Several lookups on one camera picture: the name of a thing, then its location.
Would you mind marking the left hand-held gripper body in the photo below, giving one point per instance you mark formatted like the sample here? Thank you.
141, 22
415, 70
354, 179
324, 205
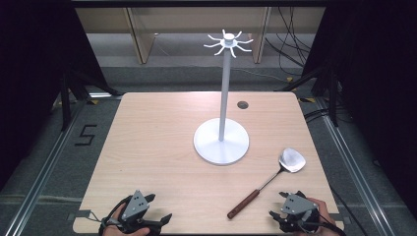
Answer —
135, 206

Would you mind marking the black curtain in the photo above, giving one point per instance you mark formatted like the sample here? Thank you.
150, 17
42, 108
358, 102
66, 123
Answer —
377, 82
32, 82

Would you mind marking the person's right hand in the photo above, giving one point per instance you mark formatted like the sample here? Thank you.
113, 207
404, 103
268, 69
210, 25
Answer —
324, 209

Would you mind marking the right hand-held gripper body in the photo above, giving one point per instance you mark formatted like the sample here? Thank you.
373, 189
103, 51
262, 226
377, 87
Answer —
299, 206

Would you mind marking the person's left hand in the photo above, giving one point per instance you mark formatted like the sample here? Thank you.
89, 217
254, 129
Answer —
113, 231

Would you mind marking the black tripod stand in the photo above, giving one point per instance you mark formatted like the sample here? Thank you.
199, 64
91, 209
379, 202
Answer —
332, 95
67, 98

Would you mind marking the light wooden desk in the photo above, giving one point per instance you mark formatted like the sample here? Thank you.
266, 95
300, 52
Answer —
196, 19

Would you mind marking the white hook stand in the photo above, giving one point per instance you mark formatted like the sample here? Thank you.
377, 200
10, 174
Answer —
220, 144

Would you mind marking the aluminium floor rail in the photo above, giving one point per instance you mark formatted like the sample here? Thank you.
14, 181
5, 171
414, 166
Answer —
42, 173
355, 177

